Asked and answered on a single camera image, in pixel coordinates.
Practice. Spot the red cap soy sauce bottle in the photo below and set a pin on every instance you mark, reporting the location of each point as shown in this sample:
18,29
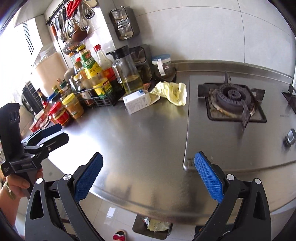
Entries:
108,71

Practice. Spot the person's left hand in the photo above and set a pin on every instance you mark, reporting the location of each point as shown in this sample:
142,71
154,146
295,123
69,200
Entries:
11,194

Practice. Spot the black dish rack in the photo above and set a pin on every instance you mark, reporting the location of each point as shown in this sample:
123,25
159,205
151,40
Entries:
30,99

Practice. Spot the white milk carton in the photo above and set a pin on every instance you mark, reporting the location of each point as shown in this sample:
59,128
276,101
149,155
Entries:
139,100

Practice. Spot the right cast iron burner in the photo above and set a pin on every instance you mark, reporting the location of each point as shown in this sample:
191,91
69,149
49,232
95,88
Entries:
290,97

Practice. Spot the hanging kitchen utensils rack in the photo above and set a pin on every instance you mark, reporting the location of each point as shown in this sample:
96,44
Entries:
69,22

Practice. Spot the dark square trash bin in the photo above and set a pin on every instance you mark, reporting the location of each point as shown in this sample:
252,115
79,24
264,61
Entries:
140,228

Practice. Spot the left cast iron burner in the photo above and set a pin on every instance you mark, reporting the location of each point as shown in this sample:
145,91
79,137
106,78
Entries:
227,101

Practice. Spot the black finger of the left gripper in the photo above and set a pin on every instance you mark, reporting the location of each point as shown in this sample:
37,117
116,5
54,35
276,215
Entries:
54,142

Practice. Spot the left red bow slipper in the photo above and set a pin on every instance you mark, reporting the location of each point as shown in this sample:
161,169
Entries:
120,235

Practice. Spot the green label seasoning bottle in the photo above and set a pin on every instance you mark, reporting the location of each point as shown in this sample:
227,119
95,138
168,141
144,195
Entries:
94,73

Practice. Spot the yellow plastic bag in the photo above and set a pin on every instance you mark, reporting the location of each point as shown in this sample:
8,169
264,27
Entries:
154,225

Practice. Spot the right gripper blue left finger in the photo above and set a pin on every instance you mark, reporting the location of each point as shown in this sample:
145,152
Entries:
85,176

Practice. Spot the wall mounted spice box set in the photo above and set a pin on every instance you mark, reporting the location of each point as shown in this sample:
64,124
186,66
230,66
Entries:
124,22

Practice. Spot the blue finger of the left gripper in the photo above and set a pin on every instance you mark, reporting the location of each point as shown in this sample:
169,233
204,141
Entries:
39,135

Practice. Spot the red and white box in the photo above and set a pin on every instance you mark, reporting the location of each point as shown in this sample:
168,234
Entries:
41,121

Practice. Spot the glass oil dispenser black lid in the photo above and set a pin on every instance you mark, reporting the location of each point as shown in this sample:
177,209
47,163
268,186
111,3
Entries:
125,70

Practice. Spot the blue lid glass jar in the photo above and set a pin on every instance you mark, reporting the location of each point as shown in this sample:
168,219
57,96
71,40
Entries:
162,63

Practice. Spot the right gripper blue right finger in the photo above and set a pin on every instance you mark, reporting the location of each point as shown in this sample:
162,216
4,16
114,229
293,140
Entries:
209,177

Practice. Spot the yellow lid peanut butter jar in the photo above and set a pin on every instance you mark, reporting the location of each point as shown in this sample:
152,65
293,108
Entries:
73,106

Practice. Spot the lower spice box set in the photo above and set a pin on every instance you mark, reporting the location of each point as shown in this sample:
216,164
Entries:
141,56

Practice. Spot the stainless steel gas stove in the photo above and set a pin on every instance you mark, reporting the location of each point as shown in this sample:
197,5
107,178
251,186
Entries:
240,124

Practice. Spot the red lid sauce jar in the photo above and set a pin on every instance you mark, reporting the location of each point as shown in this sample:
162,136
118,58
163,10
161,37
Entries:
59,114

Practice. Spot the cast iron burner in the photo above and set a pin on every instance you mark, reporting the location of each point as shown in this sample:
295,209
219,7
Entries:
227,101
290,97

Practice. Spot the black wire condiment rack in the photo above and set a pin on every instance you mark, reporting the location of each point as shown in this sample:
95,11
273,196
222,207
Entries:
88,97

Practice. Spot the left stove knob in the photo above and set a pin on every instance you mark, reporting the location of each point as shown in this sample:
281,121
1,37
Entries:
290,138

